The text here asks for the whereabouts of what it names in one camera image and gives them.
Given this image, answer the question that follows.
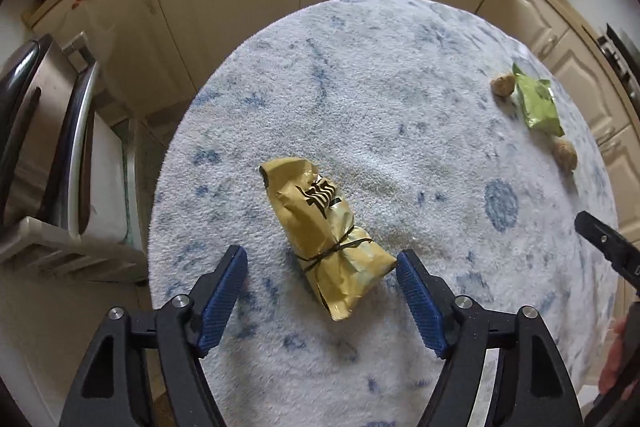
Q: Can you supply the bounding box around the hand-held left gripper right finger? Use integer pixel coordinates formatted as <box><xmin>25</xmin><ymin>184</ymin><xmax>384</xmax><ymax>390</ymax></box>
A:
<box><xmin>396</xmin><ymin>249</ymin><xmax>585</xmax><ymax>427</ymax></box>

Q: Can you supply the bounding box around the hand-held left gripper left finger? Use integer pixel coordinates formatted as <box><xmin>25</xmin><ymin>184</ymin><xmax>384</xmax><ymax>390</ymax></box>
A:
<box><xmin>60</xmin><ymin>244</ymin><xmax>249</xmax><ymax>427</ymax></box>

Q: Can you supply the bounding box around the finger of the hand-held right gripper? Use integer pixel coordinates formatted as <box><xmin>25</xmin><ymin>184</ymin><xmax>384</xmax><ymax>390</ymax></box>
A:
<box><xmin>575</xmin><ymin>211</ymin><xmax>640</xmax><ymax>296</ymax></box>

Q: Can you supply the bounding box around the gold snack packet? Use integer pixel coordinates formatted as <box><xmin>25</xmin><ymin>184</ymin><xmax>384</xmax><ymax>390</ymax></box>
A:
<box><xmin>259</xmin><ymin>156</ymin><xmax>399</xmax><ymax>322</ymax></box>

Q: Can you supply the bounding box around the person's right hand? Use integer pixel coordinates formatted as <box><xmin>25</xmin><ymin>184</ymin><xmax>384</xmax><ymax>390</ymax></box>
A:
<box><xmin>597</xmin><ymin>318</ymin><xmax>626</xmax><ymax>396</ymax></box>

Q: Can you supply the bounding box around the brown round ball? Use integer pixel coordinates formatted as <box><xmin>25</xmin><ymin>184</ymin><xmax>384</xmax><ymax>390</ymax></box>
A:
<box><xmin>552</xmin><ymin>139</ymin><xmax>579</xmax><ymax>173</ymax></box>
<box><xmin>489</xmin><ymin>74</ymin><xmax>516</xmax><ymax>100</ymax></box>

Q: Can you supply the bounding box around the folding chair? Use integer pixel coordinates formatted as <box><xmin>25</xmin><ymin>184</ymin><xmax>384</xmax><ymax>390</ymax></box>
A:
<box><xmin>0</xmin><ymin>116</ymin><xmax>149</xmax><ymax>286</ymax></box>

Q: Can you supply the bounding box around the green snack packet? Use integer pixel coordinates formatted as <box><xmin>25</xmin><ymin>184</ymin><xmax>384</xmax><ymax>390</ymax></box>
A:
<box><xmin>510</xmin><ymin>62</ymin><xmax>565</xmax><ymax>137</ymax></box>

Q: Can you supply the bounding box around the round table with patterned cloth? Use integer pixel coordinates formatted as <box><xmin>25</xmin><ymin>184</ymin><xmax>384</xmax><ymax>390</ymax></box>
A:
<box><xmin>147</xmin><ymin>0</ymin><xmax>621</xmax><ymax>427</ymax></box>

